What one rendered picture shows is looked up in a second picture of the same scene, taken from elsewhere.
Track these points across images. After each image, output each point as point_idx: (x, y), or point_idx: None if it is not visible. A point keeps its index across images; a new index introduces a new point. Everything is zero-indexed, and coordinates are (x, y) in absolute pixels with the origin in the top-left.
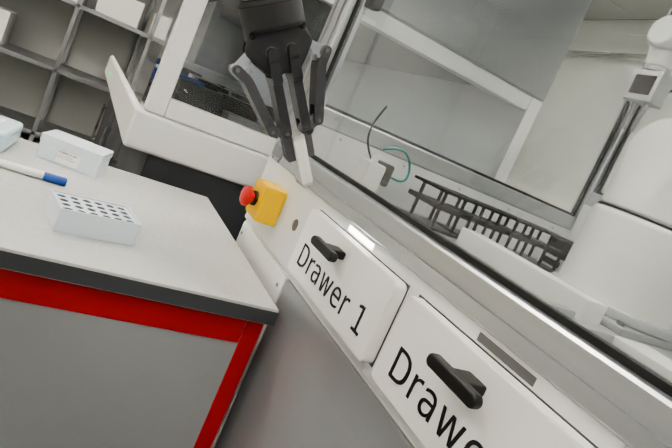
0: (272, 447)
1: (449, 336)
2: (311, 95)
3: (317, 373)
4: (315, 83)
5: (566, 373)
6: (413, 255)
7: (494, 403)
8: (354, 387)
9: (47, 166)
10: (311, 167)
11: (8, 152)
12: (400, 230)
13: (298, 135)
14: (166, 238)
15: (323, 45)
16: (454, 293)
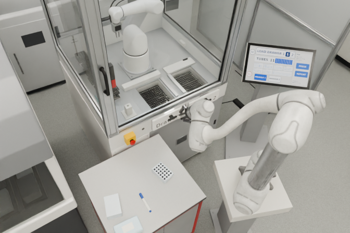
0: (169, 137)
1: (199, 100)
2: (182, 111)
3: (173, 125)
4: (184, 109)
5: (211, 89)
6: (184, 101)
7: (207, 97)
8: None
9: (128, 207)
10: (139, 121)
11: None
12: (179, 102)
13: (183, 115)
14: (145, 162)
15: (185, 105)
16: (194, 97)
